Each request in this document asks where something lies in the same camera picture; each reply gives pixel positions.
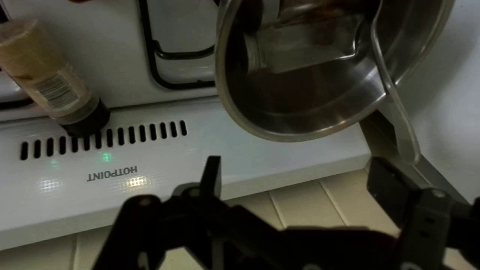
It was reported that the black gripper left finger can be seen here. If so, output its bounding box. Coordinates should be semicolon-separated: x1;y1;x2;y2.
199;156;222;198

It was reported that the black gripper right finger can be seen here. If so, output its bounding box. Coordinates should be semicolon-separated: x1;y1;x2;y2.
367;157;423;229

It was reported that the white gas stove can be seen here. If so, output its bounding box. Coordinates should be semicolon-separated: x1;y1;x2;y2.
0;0;370;249

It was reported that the silver metal bowl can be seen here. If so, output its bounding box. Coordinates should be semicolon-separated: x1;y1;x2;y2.
214;0;454;141

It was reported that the brown spice bottle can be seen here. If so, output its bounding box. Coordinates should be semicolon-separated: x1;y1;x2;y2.
0;19;111;138

